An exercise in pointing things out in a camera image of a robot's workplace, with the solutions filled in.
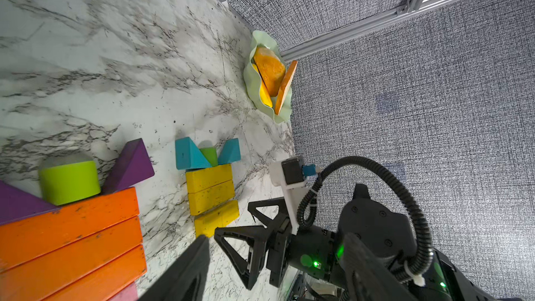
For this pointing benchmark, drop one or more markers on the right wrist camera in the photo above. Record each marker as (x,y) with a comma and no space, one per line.
(291,175)

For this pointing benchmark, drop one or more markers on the teal triangle block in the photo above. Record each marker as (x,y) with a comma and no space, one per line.
(230,152)
(189,156)

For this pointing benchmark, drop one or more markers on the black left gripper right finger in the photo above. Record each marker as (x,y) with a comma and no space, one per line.
(366,277)

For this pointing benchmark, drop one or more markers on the pink rectangle block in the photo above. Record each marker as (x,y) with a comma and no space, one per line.
(129,293)

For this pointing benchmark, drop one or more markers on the lime green cylinder block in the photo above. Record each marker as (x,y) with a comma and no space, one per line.
(68,180)

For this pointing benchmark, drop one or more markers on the orange rectangle block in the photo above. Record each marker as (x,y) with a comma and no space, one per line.
(42,277)
(36,236)

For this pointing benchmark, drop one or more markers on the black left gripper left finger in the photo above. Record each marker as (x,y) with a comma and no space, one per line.
(186,278)

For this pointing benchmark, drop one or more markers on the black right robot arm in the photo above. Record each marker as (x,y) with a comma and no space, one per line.
(374,254)

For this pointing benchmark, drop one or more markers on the orange rectangle block diagonal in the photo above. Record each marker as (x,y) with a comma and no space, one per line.
(107,281)

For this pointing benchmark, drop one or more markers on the purple triangle block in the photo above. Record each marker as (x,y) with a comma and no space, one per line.
(131,167)
(18,205)

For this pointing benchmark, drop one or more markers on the green glass plate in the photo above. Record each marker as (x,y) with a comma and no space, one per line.
(253,79)

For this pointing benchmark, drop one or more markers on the orange round food toy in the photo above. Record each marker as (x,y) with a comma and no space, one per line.
(271,69)

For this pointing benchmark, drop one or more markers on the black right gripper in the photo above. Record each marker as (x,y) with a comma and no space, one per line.
(271,244)

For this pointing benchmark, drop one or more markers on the beige bread slice toy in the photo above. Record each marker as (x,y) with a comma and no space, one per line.
(285,86)

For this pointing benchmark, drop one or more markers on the yellow banana toy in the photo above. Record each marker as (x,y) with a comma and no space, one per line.
(264,95)

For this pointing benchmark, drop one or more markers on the yellow rectangle block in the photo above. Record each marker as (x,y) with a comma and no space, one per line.
(220,217)
(203,179)
(209,198)

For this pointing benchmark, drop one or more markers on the green cube block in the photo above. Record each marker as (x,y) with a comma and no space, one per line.
(210,154)

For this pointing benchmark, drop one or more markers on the orange rectangle block top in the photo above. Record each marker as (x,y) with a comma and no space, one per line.
(36,236)

